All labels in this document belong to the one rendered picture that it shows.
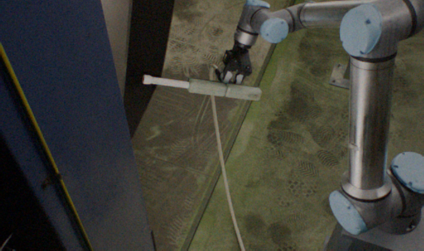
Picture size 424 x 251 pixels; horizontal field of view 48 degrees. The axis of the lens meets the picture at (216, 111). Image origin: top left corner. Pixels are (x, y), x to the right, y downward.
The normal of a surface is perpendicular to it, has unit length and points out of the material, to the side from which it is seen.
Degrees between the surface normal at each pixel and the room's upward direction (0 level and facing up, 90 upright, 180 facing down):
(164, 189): 0
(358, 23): 84
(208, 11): 0
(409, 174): 5
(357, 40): 83
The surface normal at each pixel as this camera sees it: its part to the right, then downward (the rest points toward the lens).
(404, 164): 0.09, -0.66
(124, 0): -0.25, 0.74
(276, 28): 0.35, 0.54
